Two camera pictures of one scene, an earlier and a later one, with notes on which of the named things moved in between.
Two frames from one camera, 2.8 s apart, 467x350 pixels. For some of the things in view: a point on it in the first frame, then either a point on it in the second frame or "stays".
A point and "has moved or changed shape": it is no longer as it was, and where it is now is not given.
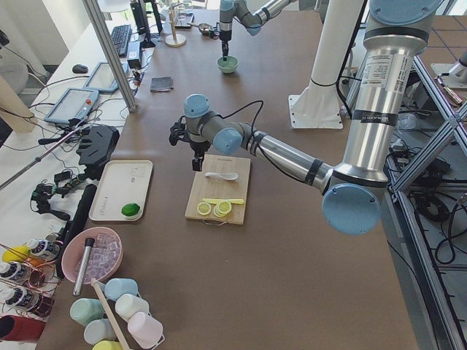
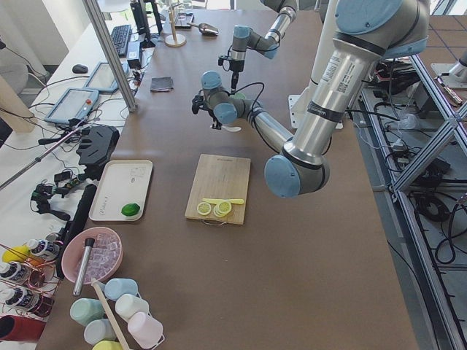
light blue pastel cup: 99,330 stays
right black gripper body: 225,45 -> 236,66
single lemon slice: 203,208 stays
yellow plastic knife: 220,200 stays
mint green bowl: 228,66 -> 238,95
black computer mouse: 79,68 stays
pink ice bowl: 106,254 stays
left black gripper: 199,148 -> 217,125
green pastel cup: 85,310 stays
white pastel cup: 128,305 stays
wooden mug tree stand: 175,40 stays
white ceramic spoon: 230,176 has moved or changed shape
